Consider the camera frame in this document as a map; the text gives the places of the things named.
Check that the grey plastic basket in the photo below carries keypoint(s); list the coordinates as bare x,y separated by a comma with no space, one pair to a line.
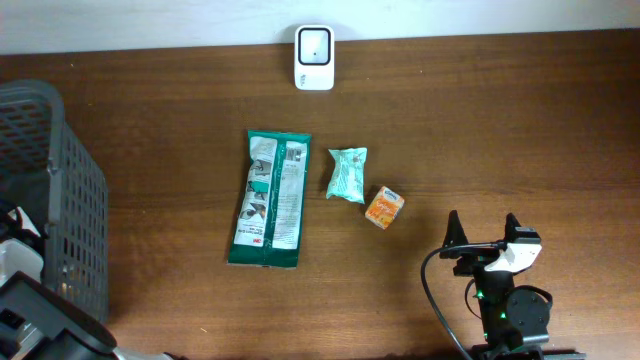
47,172

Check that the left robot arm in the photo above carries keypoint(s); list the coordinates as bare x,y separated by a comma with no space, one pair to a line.
36,323

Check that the white barcode scanner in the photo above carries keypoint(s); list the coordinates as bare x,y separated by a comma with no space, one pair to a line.
314,57

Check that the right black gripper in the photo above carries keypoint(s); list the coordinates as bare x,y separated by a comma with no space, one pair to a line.
470,258

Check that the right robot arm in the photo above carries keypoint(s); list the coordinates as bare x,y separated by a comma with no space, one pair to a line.
514,318

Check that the orange Kleenex tissue pack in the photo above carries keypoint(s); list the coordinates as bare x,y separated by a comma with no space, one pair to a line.
384,208

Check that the mint green tissue pack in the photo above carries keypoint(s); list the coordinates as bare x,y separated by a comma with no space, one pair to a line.
347,180

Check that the green 3M wipes pack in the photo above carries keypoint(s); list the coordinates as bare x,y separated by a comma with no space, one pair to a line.
269,223

